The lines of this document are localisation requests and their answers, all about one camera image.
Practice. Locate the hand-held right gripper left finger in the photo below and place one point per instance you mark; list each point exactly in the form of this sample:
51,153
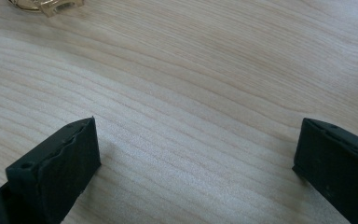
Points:
59,174

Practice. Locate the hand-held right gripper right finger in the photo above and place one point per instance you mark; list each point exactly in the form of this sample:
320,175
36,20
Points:
338,168

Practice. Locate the small clear plastic object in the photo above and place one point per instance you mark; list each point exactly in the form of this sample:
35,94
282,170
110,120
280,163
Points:
48,5

